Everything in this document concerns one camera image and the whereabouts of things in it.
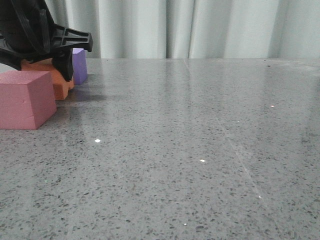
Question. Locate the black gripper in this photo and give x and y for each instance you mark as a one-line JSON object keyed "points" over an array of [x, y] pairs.
{"points": [[28, 30]]}

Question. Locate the purple foam cube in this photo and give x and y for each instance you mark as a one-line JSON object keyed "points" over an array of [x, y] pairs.
{"points": [[79, 62]]}

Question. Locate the pink foam cube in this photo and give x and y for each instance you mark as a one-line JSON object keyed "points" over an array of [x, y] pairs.
{"points": [[27, 99]]}

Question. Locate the orange foam cube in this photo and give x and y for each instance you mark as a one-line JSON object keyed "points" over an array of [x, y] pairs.
{"points": [[60, 85]]}

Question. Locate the grey pleated curtain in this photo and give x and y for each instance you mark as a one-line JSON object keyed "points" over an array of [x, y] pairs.
{"points": [[196, 29]]}

